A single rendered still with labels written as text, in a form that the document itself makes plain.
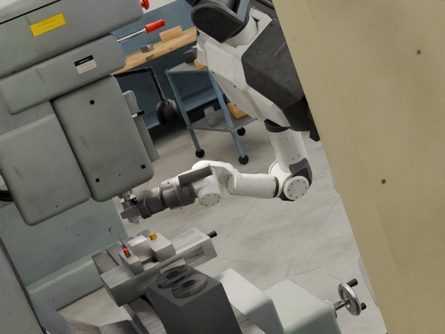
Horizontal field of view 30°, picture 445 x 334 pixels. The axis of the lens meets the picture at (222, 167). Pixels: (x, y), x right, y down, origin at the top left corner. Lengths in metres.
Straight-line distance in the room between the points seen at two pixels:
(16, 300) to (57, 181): 0.33
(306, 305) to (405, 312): 1.95
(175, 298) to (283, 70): 0.60
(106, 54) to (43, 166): 0.34
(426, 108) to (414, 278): 0.13
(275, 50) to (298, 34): 1.38
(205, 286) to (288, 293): 0.74
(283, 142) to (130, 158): 0.43
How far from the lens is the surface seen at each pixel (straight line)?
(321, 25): 0.58
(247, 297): 2.50
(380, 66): 0.60
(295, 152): 2.38
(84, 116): 2.24
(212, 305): 2.00
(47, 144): 2.22
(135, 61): 8.17
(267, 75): 1.96
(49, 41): 2.19
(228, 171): 2.39
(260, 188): 2.40
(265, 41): 2.00
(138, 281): 2.58
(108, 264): 2.97
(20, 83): 2.19
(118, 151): 2.27
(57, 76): 2.20
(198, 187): 2.33
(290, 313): 2.59
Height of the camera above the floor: 1.92
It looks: 16 degrees down
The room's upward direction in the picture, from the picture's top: 21 degrees counter-clockwise
